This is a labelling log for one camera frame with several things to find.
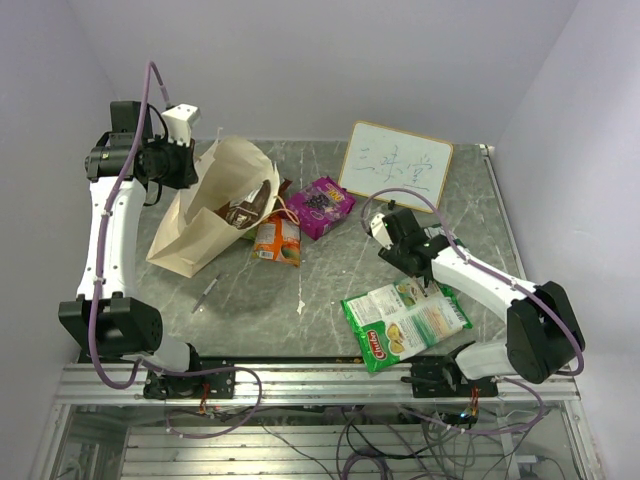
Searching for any beige paper bag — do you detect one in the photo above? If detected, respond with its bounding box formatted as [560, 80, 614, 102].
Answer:
[146, 136, 280, 278]

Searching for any brown Kettle chips bag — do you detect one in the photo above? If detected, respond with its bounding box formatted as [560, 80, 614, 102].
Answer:
[215, 180, 271, 230]

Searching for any purple grape candy bag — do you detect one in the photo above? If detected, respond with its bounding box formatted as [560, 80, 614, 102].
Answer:
[286, 177, 356, 240]

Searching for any large green Chiaba chips bag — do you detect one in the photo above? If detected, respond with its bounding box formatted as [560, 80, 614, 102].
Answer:
[341, 277, 472, 373]

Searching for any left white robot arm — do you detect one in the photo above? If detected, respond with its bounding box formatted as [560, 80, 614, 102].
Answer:
[58, 101, 204, 397]

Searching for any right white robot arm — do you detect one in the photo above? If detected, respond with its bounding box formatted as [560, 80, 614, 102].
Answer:
[369, 208, 585, 396]

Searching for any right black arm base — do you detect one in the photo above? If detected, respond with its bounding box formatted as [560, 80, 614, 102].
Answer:
[400, 342, 499, 398]

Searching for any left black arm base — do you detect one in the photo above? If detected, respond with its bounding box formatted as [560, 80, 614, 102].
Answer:
[143, 344, 235, 400]

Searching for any red snack bag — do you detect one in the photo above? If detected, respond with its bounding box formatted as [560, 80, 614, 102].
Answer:
[276, 178, 292, 197]

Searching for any orange mango snack bag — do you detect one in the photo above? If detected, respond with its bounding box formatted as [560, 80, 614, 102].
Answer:
[252, 216, 301, 267]

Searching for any yellow green snack packet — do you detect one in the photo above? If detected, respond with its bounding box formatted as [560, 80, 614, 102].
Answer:
[242, 227, 258, 241]

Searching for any grey pen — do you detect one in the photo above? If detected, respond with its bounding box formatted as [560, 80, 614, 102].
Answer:
[191, 273, 222, 314]

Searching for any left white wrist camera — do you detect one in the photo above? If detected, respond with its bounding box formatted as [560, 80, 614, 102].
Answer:
[161, 104, 201, 147]

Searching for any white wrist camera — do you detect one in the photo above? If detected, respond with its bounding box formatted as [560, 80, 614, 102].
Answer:
[369, 212, 387, 238]
[161, 104, 201, 147]

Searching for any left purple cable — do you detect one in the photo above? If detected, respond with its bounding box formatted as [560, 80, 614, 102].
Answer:
[87, 60, 264, 440]

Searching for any whiteboard with wooden frame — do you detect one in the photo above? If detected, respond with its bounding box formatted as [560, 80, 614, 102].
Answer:
[338, 121, 453, 213]

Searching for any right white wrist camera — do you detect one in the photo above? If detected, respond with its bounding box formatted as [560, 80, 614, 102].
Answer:
[369, 212, 387, 238]

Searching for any aluminium rail frame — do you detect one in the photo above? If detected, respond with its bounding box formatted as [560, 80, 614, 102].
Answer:
[29, 144, 601, 480]

